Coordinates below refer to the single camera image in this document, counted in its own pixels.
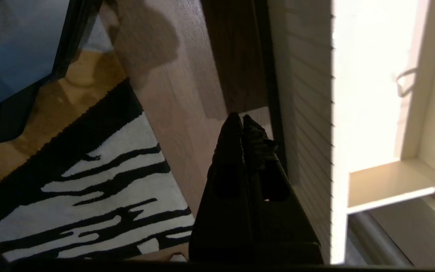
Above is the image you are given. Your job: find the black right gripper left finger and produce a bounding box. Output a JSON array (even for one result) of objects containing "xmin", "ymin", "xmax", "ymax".
[{"xmin": 188, "ymin": 113, "xmax": 256, "ymax": 264}]

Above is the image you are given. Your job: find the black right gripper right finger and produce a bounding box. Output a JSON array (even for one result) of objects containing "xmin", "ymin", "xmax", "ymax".
[{"xmin": 242, "ymin": 115, "xmax": 323, "ymax": 264}]

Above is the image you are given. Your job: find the cream drawer with black handle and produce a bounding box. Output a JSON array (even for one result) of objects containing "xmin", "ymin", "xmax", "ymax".
[{"xmin": 267, "ymin": 0, "xmax": 435, "ymax": 265}]

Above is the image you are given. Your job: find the black white zebra rug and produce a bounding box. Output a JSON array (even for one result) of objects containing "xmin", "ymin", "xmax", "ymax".
[{"xmin": 0, "ymin": 49, "xmax": 196, "ymax": 263}]

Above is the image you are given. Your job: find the black framed glass table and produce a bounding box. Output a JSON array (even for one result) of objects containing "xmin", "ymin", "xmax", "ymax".
[{"xmin": 0, "ymin": 0, "xmax": 104, "ymax": 150}]

